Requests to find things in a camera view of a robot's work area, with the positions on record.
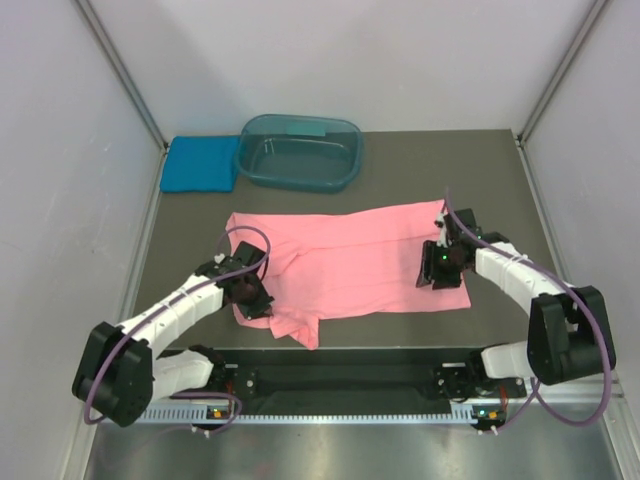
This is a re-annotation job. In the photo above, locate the grey slotted cable duct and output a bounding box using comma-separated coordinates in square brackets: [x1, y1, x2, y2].
[137, 402, 504, 425]

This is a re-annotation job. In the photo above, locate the teal plastic tub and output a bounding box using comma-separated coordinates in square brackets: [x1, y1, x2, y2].
[234, 114, 364, 194]

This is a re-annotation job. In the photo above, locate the pink t shirt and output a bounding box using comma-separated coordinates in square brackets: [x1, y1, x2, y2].
[226, 200, 471, 350]

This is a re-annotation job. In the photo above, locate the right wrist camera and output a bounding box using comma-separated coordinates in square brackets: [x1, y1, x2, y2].
[434, 208, 482, 246]

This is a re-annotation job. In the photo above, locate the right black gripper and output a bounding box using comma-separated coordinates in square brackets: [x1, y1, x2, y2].
[418, 239, 468, 290]

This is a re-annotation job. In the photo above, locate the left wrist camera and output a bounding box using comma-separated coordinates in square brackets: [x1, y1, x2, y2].
[214, 241, 268, 275]

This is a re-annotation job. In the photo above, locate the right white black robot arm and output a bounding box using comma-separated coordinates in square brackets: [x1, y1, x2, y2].
[416, 232, 616, 396]

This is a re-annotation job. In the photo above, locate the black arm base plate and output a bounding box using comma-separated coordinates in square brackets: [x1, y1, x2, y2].
[217, 347, 476, 399]

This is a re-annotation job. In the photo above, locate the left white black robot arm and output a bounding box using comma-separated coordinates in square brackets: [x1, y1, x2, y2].
[71, 257, 273, 427]

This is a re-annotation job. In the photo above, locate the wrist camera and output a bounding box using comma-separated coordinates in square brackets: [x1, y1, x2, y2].
[434, 208, 482, 246]
[214, 241, 268, 275]

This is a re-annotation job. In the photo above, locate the folded blue t shirt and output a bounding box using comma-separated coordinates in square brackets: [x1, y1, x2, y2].
[159, 136, 239, 193]

